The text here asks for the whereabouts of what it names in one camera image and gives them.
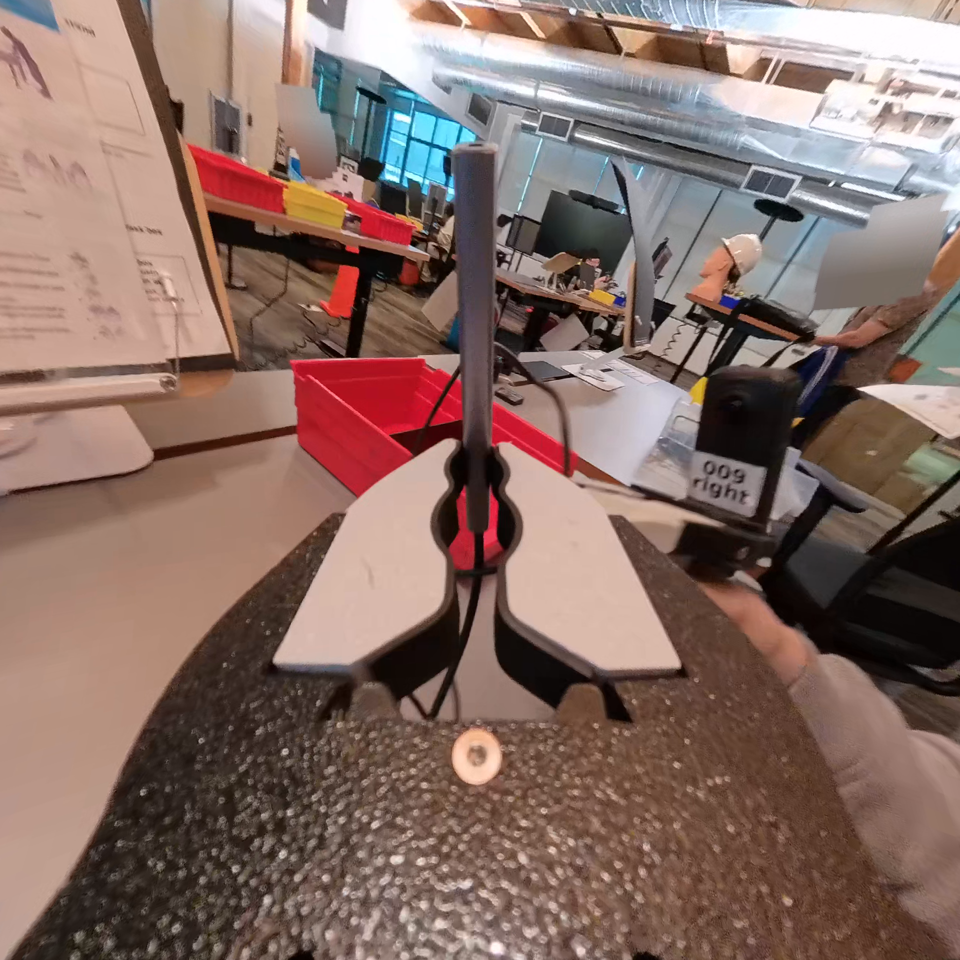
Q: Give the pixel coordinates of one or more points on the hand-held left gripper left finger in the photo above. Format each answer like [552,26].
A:
[367,585]

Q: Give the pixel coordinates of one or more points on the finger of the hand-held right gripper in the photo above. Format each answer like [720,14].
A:
[660,510]

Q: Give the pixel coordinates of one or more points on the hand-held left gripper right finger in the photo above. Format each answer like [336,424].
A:
[585,585]

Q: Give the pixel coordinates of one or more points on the red plastic bin with divider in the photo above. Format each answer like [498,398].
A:
[345,420]

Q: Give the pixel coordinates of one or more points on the grey USB hub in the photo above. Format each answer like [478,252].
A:
[474,300]

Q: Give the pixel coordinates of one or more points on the person's right forearm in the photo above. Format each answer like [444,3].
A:
[885,765]

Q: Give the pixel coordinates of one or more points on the grey side desk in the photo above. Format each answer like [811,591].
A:
[615,427]

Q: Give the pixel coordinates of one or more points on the person's right hand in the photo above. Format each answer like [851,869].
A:
[765,630]

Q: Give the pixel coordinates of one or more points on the clear plastic container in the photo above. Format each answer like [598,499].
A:
[667,450]

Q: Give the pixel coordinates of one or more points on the mannequin head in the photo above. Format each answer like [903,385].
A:
[712,274]

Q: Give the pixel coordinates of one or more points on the white hard hat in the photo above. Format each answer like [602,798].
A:
[742,247]

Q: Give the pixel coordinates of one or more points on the black tablet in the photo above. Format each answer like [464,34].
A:
[546,370]

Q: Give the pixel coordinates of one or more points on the wooden board document stand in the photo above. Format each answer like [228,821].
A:
[637,247]

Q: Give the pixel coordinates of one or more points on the black office chair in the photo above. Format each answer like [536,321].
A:
[862,585]

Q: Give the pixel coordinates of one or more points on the large black monitor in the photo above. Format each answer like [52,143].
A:
[585,225]

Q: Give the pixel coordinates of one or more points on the wood-edged table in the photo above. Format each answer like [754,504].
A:
[363,300]

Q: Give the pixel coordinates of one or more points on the orange traffic cone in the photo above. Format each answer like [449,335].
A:
[341,296]

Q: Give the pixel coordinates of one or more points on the yellow plastic bin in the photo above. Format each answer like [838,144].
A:
[315,202]

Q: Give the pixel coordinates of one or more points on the instruction sheet on stand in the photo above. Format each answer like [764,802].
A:
[75,225]

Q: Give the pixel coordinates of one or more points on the silver ventilation duct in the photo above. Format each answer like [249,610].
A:
[600,97]

